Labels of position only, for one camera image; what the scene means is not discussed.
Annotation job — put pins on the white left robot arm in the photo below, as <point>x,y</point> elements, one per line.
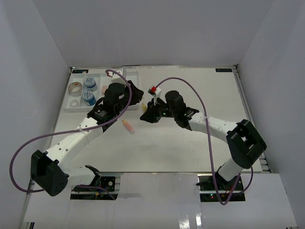
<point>50,169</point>

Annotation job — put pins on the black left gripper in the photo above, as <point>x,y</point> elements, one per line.
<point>137,94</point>

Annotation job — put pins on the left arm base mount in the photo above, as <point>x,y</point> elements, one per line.
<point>100,184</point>

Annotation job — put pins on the small clear tape roll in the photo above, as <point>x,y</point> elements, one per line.
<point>74,103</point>

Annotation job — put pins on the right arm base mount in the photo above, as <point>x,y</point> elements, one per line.
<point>205,183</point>

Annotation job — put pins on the pink orange highlighter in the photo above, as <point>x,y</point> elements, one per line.
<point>128,126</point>

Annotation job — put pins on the yellow highlighter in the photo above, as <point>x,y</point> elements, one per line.
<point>144,108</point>

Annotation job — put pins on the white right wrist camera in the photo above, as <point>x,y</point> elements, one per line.
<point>155,92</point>

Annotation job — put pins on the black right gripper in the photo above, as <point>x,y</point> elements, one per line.
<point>150,115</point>

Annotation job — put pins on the white compartment tray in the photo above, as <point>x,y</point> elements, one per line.
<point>78,75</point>

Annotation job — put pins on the large clear tape roll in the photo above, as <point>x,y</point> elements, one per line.
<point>75,89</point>

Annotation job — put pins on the blue slime jar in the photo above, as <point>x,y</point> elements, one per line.
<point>90,84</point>
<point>88,98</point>

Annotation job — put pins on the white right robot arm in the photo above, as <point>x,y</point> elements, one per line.
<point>244,142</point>

